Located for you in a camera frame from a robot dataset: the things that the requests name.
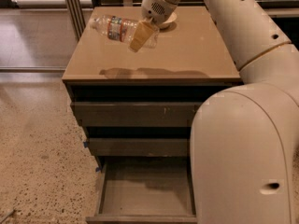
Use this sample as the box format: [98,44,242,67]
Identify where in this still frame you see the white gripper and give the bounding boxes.
[129,0,177,52]

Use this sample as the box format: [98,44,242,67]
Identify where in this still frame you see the clear plastic water bottle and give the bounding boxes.
[89,14,161,49]

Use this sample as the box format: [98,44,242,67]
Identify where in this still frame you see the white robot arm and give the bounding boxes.
[141,0,299,224]

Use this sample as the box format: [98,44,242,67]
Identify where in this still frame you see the tan drawer cabinet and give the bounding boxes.
[61,6,242,173]

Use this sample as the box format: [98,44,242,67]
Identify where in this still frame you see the top grey drawer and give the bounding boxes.
[71,102,201,127]

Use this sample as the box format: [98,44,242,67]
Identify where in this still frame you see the middle grey drawer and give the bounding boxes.
[86,138,190,157]

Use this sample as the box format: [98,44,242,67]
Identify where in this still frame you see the open bottom grey drawer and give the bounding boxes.
[86,157,197,224]

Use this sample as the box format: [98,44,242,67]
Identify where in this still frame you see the white bowl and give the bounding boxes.
[158,12,177,30]

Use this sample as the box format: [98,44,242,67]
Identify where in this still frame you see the blue tape piece upper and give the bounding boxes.
[83,141,89,148]

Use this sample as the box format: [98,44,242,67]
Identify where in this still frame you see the metal rod on floor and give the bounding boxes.
[0,209,15,224]

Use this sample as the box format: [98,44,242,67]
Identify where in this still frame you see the metal window frame post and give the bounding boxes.
[65,0,86,40]

